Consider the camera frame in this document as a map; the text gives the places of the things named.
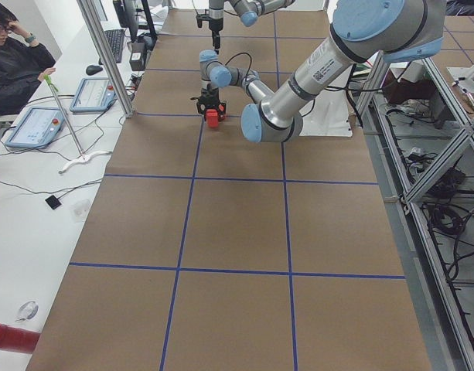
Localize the seated person in black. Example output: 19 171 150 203
0 3 56 116

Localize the small black square pad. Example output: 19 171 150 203
45 195 62 210

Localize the metal rod with green tip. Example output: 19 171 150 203
43 74 112 175

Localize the teach pendant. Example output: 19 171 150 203
70 77 116 114
5 107 64 148

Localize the near teach pendant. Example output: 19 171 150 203
5 107 64 148

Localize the black power adapter box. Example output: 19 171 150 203
129 42 146 72

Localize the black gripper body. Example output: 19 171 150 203
190 83 227 121
211 28 221 45

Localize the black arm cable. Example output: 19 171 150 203
224 53 261 84

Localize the black computer mouse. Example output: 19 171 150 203
85 65 103 76

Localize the red cylinder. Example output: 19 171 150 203
0 323 40 354

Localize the black keyboard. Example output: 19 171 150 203
104 29 124 63

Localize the far teach pendant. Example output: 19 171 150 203
70 77 116 114

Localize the aluminium truss frame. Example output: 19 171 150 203
352 15 474 371

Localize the computer monitor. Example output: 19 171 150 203
112 0 158 44

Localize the brown paper table mat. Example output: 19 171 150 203
29 10 431 370

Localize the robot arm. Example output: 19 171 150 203
196 0 295 53
196 0 445 142

